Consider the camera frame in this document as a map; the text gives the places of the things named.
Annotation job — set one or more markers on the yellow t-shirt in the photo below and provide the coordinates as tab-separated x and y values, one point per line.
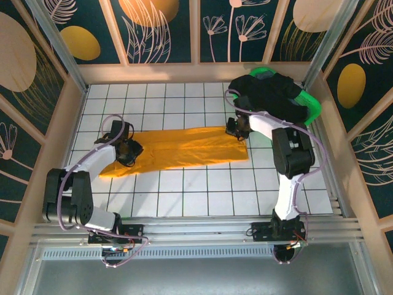
190	147

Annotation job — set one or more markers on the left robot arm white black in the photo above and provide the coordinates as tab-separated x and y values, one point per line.
92	159

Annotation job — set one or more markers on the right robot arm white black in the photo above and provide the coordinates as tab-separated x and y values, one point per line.
261	126

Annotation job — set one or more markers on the black t-shirt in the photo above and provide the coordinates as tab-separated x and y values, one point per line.
270	95

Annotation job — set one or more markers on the green plastic basket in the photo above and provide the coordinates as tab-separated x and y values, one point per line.
311	103

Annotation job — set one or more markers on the perforated metal strip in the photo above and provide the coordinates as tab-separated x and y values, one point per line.
184	252

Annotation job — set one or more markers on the round black base electronics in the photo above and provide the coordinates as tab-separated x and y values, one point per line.
284	254

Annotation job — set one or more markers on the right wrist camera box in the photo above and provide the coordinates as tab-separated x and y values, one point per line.
242	104

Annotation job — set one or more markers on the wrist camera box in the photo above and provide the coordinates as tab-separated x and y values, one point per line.
116	130
242	104

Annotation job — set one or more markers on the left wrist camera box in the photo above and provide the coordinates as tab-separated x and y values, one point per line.
116	130

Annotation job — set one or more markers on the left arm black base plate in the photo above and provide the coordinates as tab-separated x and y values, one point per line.
132	230

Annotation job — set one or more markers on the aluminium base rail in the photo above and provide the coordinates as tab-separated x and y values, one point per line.
199	229

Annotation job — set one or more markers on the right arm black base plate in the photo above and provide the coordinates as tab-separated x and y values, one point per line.
261	230

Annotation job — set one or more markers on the aluminium corner post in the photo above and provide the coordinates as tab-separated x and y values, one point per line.
331	46
61	52

